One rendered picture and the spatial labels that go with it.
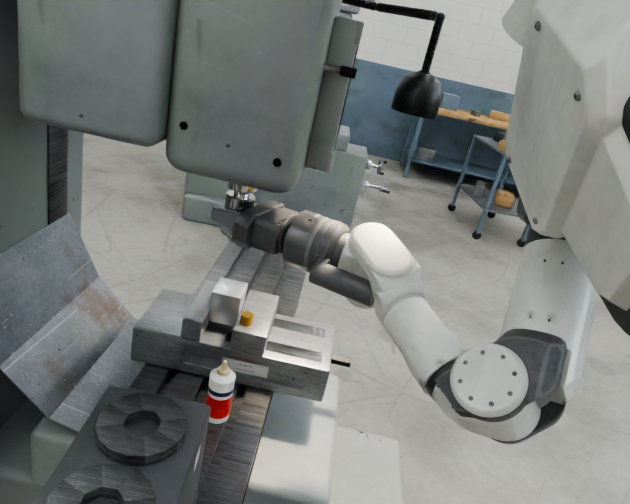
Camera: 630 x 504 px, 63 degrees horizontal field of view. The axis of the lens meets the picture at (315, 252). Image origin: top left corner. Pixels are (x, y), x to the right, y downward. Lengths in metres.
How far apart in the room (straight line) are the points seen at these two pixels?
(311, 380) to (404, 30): 6.58
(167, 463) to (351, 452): 0.67
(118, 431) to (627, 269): 0.47
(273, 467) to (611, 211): 0.69
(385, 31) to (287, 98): 6.61
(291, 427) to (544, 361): 0.56
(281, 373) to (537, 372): 0.49
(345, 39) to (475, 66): 6.68
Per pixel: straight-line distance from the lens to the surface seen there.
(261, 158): 0.70
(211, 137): 0.71
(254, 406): 0.92
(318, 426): 1.03
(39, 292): 1.03
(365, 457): 1.18
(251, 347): 0.90
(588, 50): 0.41
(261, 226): 0.77
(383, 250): 0.69
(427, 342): 0.63
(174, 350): 0.94
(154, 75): 0.70
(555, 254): 0.65
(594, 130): 0.42
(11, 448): 1.14
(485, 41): 7.41
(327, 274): 0.71
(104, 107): 0.73
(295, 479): 0.93
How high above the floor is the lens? 1.54
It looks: 24 degrees down
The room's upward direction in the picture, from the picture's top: 13 degrees clockwise
